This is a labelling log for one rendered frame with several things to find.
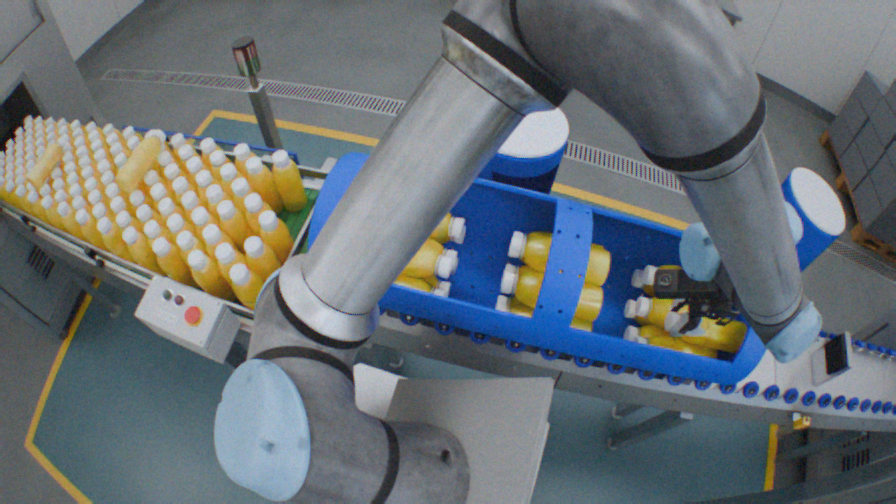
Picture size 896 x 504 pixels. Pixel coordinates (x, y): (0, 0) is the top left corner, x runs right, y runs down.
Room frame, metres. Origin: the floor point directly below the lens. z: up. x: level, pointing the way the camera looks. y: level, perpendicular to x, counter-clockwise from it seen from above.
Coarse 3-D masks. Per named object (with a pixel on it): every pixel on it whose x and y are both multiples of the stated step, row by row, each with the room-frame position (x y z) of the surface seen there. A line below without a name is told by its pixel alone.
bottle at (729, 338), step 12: (708, 324) 0.30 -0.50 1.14; (732, 324) 0.30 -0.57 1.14; (744, 324) 0.30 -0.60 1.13; (684, 336) 0.29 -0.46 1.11; (696, 336) 0.28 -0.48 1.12; (708, 336) 0.28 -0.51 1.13; (720, 336) 0.28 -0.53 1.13; (732, 336) 0.28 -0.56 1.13; (744, 336) 0.28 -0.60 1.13; (720, 348) 0.26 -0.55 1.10; (732, 348) 0.26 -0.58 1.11
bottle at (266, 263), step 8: (264, 248) 0.45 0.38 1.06; (248, 256) 0.43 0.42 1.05; (256, 256) 0.43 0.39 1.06; (264, 256) 0.43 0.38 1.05; (272, 256) 0.45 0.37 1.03; (248, 264) 0.42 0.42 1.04; (256, 264) 0.42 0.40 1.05; (264, 264) 0.42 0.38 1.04; (272, 264) 0.43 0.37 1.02; (280, 264) 0.46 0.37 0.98; (256, 272) 0.41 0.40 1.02; (264, 272) 0.42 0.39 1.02; (272, 272) 0.42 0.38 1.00; (264, 280) 0.41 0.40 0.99
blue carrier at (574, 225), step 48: (336, 192) 0.47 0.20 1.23; (480, 192) 0.59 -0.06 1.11; (528, 192) 0.52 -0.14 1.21; (480, 240) 0.55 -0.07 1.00; (576, 240) 0.40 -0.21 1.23; (624, 240) 0.52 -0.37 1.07; (672, 240) 0.50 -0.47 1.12; (480, 288) 0.45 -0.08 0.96; (576, 288) 0.33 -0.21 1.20; (624, 288) 0.46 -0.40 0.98; (528, 336) 0.29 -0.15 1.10; (576, 336) 0.28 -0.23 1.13
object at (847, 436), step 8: (848, 432) 0.06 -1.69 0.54; (856, 432) 0.04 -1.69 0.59; (864, 432) 0.03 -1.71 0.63; (824, 440) 0.06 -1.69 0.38; (832, 440) 0.05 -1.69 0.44; (840, 440) 0.04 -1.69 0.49; (848, 440) 0.02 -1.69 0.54; (800, 448) 0.06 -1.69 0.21; (808, 448) 0.05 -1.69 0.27; (816, 448) 0.04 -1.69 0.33; (824, 448) 0.03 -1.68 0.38; (776, 456) 0.06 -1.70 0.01; (784, 456) 0.05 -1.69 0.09; (792, 456) 0.04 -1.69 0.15; (800, 456) 0.03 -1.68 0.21; (776, 464) 0.02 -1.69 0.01
